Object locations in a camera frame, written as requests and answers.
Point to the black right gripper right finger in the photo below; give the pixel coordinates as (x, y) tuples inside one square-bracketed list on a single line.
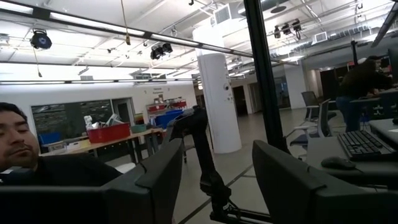
[(311, 205)]

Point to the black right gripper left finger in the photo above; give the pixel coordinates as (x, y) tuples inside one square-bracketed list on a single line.
[(124, 202)]

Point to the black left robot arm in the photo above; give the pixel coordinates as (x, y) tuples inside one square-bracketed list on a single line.
[(205, 155)]

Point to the black computer mouse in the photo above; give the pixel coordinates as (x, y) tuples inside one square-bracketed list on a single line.
[(337, 162)]

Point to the black desk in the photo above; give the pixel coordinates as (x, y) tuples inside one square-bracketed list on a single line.
[(357, 177)]

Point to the wooden workbench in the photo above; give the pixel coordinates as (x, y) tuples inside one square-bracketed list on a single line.
[(124, 140)]

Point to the red plastic bin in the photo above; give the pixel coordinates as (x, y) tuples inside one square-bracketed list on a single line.
[(109, 133)]

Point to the teal bowl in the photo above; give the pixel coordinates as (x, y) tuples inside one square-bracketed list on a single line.
[(138, 128)]

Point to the black keyboard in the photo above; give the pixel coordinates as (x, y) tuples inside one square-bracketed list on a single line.
[(363, 144)]

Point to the grey office chair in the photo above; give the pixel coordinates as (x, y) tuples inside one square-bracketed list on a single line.
[(311, 101), (323, 121)]

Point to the blue storage bin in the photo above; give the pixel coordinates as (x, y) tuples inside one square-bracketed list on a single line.
[(166, 118)]

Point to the red shelf rack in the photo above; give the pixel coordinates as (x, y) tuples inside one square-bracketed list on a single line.
[(166, 105)]

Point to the dark desk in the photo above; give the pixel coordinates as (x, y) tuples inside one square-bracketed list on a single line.
[(377, 105)]

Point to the person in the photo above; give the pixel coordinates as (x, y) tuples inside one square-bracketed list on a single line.
[(360, 81), (18, 143)]

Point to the ceiling light strip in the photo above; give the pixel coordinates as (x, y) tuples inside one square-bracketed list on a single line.
[(93, 81)]

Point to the white round column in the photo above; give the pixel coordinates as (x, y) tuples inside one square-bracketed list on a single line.
[(219, 102)]

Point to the long LED light bar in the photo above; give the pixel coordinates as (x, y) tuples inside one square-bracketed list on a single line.
[(93, 26)]

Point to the white air vent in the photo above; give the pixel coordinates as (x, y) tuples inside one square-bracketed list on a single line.
[(222, 14)]

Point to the black ceiling camera cluster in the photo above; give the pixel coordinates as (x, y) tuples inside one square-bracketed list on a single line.
[(287, 28), (160, 51)]

